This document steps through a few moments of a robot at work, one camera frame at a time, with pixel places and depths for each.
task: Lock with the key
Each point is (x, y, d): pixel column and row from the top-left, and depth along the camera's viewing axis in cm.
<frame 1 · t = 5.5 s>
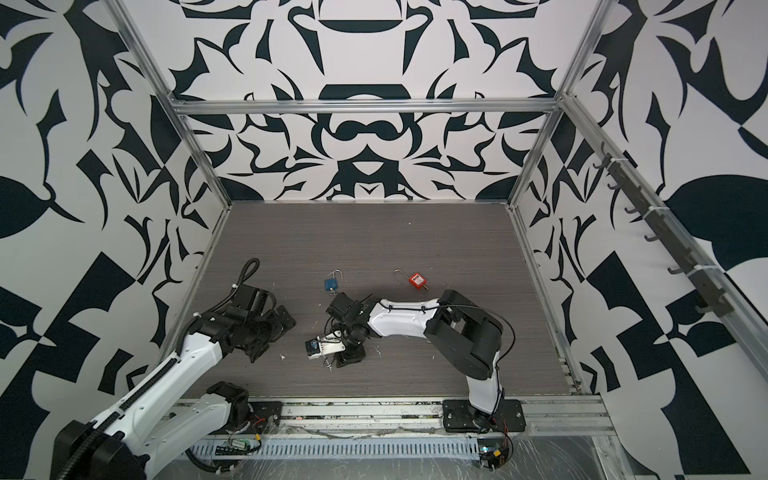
left hand: (284, 325, 82), fingers open
right hand: (335, 349, 84), fingers open
blue padlock: (331, 284, 99), point 2 cm above the table
red padlock: (416, 280, 99), point 3 cm above the table

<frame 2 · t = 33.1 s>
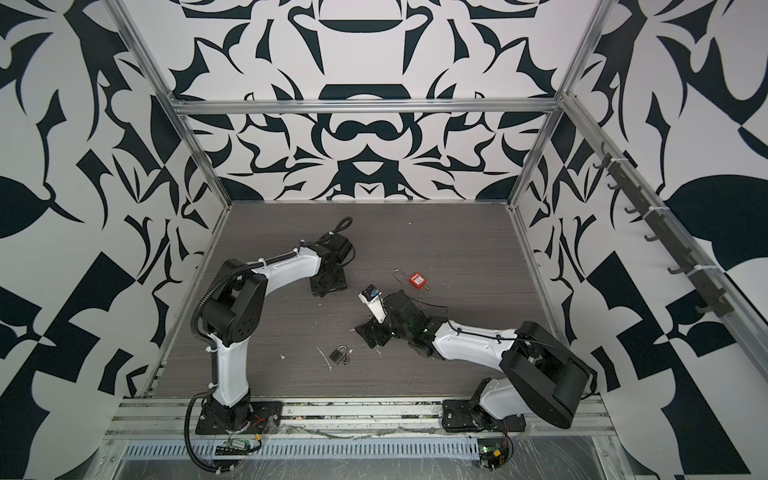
left hand: (336, 281, 97), fingers open
right hand: (366, 317, 84), fingers open
black padlock with keys: (340, 355, 86), on the table
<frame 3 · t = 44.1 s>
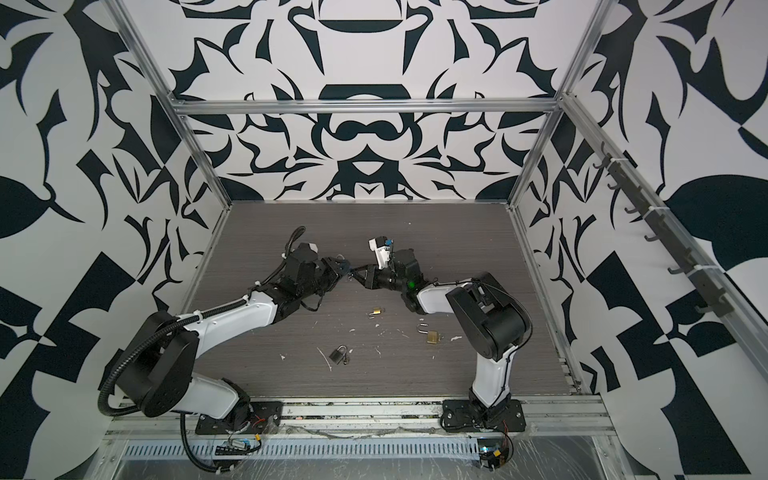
left hand: (350, 259, 85), fingers open
right hand: (350, 272, 87), fingers closed
large brass padlock: (432, 335, 89), point 2 cm above the table
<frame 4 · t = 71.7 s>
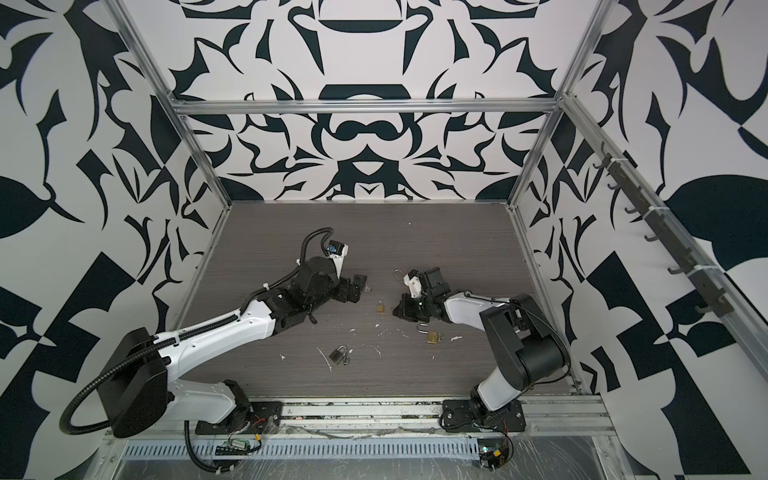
left hand: (352, 266, 81), fingers open
right hand: (393, 310, 90), fingers closed
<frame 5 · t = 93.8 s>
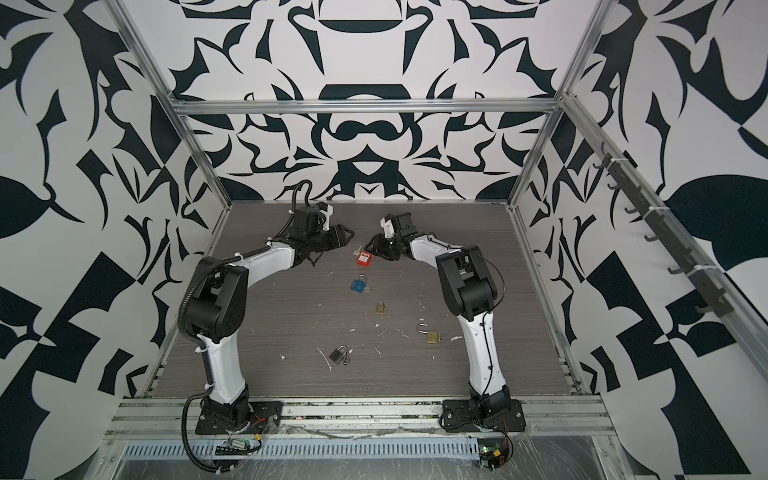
left hand: (350, 228, 96), fingers open
right hand: (369, 246, 101), fingers open
red padlock: (364, 259, 104), point 3 cm above the table
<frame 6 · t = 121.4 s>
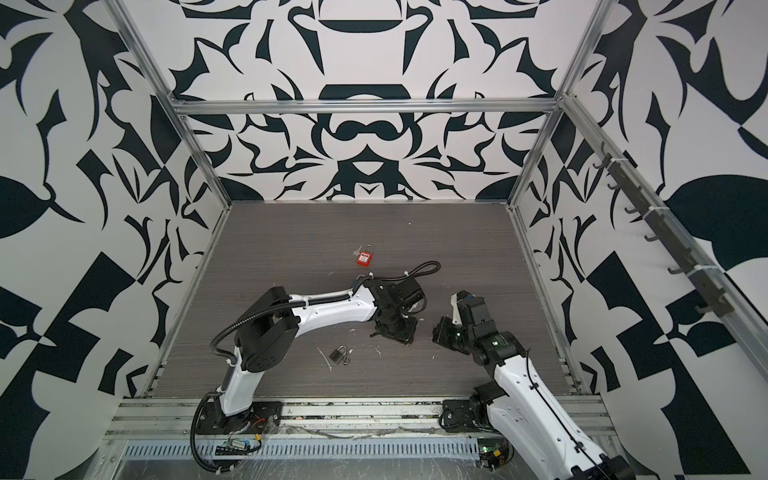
left hand: (413, 335, 84), fingers open
right hand: (432, 328, 81), fingers closed
